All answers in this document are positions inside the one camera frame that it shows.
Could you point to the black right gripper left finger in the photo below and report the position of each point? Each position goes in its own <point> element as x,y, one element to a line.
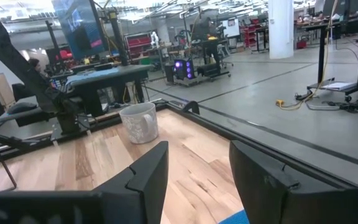
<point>145,186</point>

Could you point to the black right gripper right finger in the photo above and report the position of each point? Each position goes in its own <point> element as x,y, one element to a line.
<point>266,193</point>

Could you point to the grey patterned ceramic mug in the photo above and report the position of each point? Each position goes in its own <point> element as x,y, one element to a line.
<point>137,124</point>

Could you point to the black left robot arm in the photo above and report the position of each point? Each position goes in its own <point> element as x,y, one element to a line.
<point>11,62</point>

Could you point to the folded blue cloth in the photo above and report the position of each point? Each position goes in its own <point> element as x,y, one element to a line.
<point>236,218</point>

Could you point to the dark grey desk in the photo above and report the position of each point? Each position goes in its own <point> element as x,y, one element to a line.
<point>104,79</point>

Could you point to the computer tower with purple lights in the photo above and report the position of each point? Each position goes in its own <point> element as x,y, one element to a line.
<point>183,68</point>

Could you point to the black floor power strip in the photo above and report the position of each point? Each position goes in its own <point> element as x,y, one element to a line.
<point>356,106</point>

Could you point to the black rolling stand table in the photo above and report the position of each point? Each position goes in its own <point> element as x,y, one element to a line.
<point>337,85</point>

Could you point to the red storage shelving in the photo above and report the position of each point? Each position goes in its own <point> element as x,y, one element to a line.
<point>138,45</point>

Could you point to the red tool cabinet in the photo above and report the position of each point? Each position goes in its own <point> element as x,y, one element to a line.
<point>250,35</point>

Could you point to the person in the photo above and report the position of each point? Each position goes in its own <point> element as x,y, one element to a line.
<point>35,64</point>

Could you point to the white pillar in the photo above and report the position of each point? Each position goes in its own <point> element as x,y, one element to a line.
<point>280,28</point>

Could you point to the white board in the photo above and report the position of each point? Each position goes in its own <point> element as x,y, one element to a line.
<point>231,28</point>

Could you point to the computer monitor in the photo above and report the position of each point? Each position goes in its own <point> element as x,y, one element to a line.
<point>79,28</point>

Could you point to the black aluminium table frame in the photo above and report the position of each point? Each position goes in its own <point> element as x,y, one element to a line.
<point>216,130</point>

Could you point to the black frame clamp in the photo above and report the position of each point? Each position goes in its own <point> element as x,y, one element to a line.
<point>191,107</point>

